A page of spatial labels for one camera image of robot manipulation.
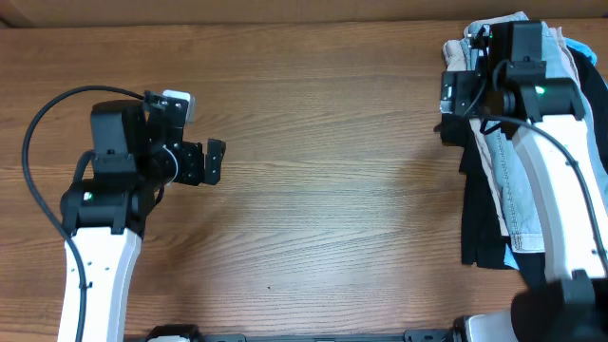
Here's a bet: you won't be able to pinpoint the light blue denim shorts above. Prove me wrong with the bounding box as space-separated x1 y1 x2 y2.
460 11 607 254

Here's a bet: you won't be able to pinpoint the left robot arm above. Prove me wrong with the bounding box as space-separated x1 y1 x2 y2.
58 90 226 341

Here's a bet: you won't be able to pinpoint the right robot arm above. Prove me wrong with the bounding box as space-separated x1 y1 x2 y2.
439 21 607 341

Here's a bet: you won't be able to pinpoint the beige shorts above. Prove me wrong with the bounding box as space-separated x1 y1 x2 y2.
443 28 580 237

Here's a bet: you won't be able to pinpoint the black garment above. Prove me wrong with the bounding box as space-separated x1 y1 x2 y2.
434 47 607 288

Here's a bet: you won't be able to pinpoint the light blue garment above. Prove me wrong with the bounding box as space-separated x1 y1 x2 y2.
503 37 599 271

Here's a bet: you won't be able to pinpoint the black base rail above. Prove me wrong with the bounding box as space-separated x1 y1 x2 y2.
123 324 466 342

